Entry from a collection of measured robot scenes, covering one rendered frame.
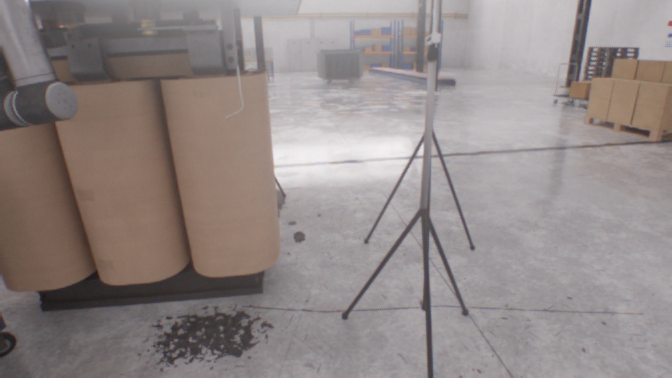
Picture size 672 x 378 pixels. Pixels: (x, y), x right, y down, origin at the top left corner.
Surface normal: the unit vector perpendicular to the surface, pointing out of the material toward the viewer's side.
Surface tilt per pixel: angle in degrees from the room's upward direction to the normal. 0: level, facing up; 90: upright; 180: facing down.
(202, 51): 90
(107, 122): 90
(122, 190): 90
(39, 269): 90
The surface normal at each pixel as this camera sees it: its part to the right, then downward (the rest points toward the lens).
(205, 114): 0.15, 0.32
